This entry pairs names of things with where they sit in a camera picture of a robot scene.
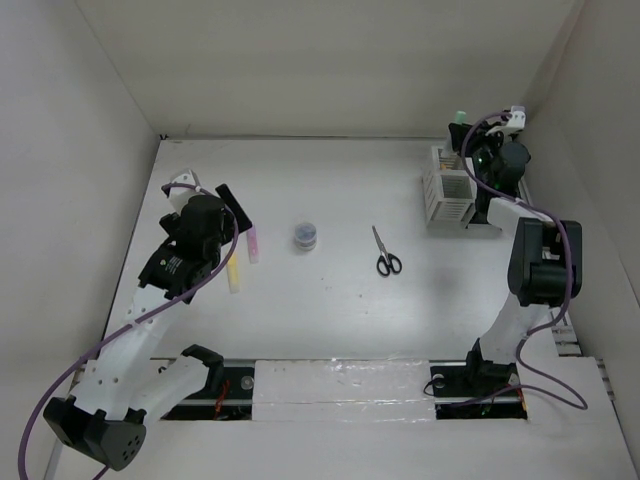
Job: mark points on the clear paperclip jar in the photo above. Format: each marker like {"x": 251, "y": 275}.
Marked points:
{"x": 305, "y": 236}

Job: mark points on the black handled scissors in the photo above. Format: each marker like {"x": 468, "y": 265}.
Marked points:
{"x": 387, "y": 263}

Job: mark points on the black desk organizer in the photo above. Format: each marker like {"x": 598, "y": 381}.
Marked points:
{"x": 503, "y": 214}

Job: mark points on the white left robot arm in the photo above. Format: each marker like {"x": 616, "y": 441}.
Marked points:
{"x": 107, "y": 414}

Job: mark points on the purple pink highlighter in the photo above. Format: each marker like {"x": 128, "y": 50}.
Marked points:
{"x": 253, "y": 245}

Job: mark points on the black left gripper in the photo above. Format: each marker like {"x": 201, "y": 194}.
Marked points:
{"x": 243, "y": 224}

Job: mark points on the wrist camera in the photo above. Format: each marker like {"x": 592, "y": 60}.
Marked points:
{"x": 510, "y": 122}
{"x": 180, "y": 188}

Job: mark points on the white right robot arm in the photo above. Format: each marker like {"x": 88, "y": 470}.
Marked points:
{"x": 545, "y": 269}

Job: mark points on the green highlighter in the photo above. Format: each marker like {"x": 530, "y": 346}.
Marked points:
{"x": 460, "y": 117}

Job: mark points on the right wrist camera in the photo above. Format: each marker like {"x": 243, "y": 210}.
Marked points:
{"x": 510, "y": 122}

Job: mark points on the white desk organizer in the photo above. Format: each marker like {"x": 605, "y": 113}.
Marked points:
{"x": 449, "y": 195}

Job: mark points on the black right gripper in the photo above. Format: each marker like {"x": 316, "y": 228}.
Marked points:
{"x": 480, "y": 134}

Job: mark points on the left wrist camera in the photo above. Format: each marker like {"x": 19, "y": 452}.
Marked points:
{"x": 180, "y": 188}

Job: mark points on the yellow highlighter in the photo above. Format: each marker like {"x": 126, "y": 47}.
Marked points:
{"x": 233, "y": 274}

